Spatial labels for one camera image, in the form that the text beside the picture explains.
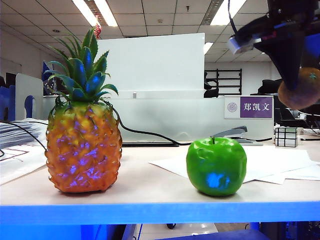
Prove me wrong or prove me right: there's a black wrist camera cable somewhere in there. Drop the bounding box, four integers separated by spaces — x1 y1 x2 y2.
226 0 239 34

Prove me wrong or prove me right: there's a green plastic apple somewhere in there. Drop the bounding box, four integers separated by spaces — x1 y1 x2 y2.
185 136 248 197

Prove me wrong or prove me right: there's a white translucent file holder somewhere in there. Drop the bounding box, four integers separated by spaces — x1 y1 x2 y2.
14 73 45 121

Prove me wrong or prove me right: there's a fluorescent ceiling light strip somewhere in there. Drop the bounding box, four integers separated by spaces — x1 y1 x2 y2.
94 0 118 28
71 0 97 27
209 0 247 26

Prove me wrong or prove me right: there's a grey stapler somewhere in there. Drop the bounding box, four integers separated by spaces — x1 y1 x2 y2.
211 125 261 144

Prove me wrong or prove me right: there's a frosted desk partition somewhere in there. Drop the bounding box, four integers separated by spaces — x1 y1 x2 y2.
42 95 275 144

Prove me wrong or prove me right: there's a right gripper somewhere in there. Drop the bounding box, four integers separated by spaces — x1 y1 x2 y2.
249 14 320 90

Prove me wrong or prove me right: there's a black shelf rack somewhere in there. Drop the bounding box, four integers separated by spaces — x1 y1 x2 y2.
204 68 243 96

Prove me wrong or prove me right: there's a silver mirror cube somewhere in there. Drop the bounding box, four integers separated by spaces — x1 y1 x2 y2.
274 126 298 148

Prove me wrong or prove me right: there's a stack of printed paper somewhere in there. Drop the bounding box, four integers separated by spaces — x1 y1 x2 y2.
0 117 50 148

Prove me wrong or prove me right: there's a black office chair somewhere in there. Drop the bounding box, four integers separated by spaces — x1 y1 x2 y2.
257 78 282 96
203 71 220 99

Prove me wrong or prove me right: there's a blue file holder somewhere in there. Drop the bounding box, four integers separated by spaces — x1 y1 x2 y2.
0 84 35 122

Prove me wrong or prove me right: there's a black-white dotted pattern board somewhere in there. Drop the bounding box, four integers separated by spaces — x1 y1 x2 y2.
43 79 59 96

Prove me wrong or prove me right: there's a red hanging ornament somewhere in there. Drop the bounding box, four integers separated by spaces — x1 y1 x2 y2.
94 16 103 38

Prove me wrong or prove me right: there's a blue triangular board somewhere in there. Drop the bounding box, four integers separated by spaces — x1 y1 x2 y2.
42 60 53 82

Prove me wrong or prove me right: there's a plastic pineapple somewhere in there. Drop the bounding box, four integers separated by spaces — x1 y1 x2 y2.
45 28 123 193

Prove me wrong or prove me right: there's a purple and white name plate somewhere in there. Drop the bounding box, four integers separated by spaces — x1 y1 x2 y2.
223 95 274 120

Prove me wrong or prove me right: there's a brown kiwi fruit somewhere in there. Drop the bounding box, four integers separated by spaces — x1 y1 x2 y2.
278 67 320 110

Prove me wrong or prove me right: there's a thick black monitor cable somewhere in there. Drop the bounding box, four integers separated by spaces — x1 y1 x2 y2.
101 98 273 147

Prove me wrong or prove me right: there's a white AOC monitor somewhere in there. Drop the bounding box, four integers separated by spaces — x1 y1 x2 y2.
96 32 206 99

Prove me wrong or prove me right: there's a large white paper sheet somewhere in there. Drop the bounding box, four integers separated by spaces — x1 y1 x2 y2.
147 145 320 185

